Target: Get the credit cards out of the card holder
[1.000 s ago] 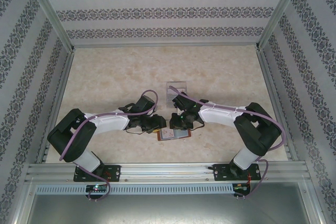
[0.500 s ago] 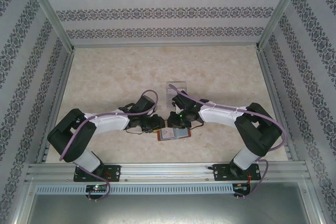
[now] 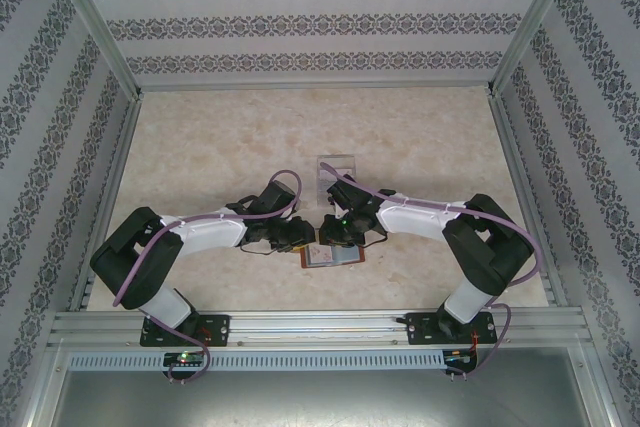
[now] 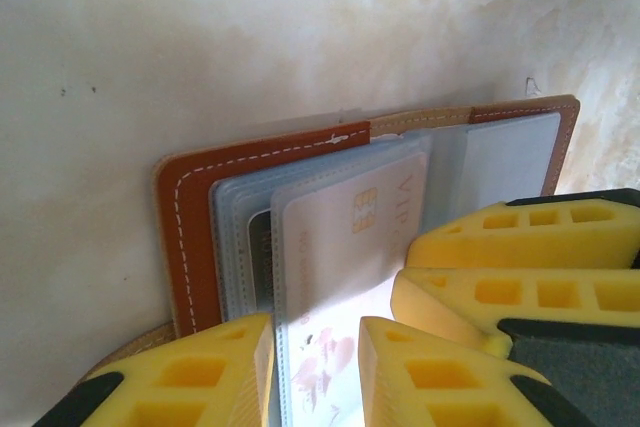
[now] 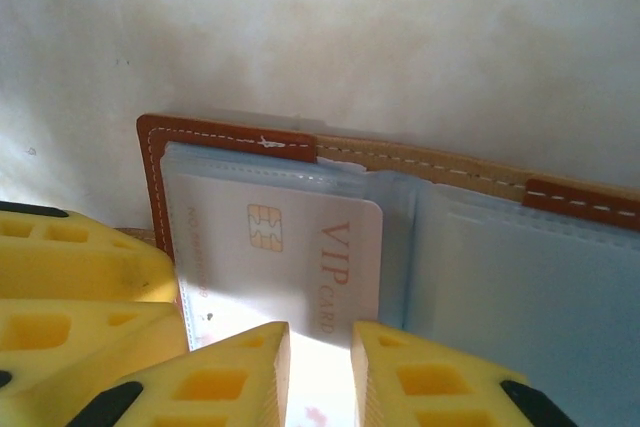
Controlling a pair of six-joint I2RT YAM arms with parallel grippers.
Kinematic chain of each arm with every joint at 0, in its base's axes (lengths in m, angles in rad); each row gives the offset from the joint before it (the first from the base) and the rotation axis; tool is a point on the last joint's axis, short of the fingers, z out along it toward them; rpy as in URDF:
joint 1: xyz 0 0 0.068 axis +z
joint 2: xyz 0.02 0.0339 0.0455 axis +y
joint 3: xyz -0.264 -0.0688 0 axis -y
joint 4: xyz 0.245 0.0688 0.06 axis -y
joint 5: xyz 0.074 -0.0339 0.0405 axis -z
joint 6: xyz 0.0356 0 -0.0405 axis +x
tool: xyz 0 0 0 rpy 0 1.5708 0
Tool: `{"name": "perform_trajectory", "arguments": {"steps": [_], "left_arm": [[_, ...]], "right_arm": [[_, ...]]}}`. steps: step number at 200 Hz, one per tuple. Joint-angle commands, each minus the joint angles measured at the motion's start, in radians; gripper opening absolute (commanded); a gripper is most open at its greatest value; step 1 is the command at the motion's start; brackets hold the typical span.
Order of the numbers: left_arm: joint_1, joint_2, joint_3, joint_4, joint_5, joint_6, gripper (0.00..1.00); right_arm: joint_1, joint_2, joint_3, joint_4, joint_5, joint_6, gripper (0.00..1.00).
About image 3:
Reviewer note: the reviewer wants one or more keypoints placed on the aluminium table edge rail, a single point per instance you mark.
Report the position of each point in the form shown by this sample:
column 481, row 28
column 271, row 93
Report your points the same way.
column 108, row 197
column 511, row 147

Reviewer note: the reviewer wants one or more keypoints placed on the aluminium frame post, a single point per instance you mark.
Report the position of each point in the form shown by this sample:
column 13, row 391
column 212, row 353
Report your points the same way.
column 90, row 12
column 537, row 12

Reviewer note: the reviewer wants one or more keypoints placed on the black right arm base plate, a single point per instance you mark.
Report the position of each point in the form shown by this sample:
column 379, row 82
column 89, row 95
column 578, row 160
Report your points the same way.
column 422, row 329

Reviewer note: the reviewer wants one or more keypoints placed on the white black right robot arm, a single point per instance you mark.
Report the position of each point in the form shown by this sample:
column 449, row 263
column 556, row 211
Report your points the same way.
column 415, row 217

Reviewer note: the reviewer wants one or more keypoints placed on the pink print credit card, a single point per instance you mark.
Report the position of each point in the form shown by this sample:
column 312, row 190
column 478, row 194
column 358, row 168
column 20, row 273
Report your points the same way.
column 324, row 254

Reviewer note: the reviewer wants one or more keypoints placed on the aluminium frame bar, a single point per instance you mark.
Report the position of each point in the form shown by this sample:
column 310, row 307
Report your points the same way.
column 47, row 387
column 603, row 387

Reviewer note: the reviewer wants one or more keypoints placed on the small LED controller board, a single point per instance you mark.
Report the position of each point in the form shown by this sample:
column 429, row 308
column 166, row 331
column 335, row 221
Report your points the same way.
column 457, row 358
column 186, row 359

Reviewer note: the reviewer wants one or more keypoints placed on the grey metal sheet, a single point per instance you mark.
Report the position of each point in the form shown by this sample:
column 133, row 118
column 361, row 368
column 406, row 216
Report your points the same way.
column 320, row 402

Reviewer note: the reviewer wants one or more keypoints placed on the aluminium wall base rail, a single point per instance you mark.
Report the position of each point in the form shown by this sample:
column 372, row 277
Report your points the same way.
column 315, row 88

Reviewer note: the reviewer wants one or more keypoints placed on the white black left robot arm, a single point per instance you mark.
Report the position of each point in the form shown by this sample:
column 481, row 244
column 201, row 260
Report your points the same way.
column 210, row 234

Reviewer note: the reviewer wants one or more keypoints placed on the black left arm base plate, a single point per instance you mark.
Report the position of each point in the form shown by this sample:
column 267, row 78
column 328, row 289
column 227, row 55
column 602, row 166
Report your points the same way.
column 220, row 329

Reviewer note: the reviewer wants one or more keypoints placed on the clear acrylic card stand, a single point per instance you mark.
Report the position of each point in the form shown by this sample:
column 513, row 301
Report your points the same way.
column 347, row 164

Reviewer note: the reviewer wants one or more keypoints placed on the brown leather card holder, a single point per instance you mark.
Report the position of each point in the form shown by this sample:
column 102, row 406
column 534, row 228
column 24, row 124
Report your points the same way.
column 350, row 259

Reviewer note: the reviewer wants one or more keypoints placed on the aluminium mounting rail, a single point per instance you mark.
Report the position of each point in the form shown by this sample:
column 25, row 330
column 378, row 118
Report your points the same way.
column 320, row 329

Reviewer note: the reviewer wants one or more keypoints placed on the white yellow credit card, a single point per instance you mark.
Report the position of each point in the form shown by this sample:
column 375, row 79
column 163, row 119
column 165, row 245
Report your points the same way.
column 327, row 178

